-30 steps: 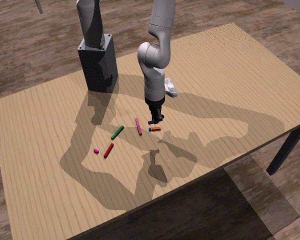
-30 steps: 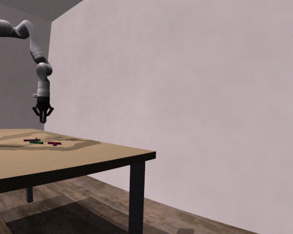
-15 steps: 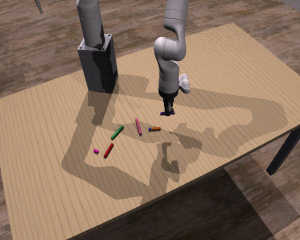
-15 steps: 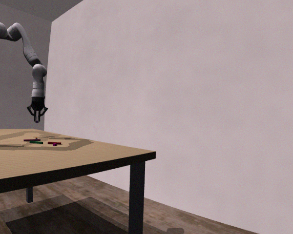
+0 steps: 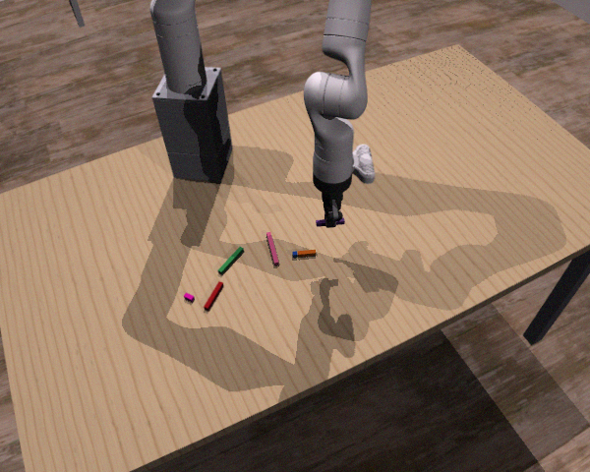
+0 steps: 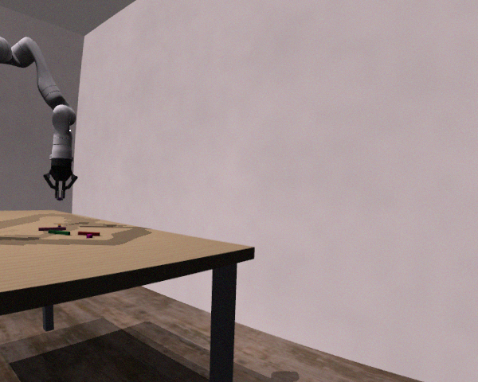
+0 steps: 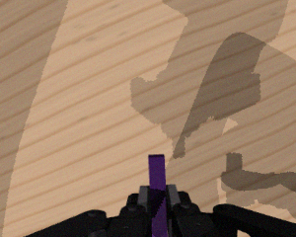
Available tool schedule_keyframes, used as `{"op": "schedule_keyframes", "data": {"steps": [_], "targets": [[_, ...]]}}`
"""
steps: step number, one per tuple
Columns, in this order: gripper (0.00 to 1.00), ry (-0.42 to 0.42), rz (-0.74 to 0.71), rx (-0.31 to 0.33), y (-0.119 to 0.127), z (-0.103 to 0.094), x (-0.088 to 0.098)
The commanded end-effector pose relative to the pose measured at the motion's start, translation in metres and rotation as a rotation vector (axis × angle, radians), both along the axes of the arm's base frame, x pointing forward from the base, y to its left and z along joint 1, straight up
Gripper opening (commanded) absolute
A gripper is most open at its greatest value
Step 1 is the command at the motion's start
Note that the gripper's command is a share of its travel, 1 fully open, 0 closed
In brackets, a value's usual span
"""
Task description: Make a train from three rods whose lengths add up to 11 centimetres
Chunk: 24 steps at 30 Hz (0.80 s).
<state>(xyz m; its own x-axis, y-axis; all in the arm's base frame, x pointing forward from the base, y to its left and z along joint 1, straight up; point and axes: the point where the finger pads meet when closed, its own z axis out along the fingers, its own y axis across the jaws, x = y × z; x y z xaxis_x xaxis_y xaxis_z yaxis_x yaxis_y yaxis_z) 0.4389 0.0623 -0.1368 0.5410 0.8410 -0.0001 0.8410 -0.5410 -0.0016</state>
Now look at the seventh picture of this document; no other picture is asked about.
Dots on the purple rod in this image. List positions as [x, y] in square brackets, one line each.
[157, 182]

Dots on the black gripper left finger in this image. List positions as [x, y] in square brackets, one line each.
[94, 223]

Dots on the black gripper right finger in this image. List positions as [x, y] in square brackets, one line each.
[225, 221]

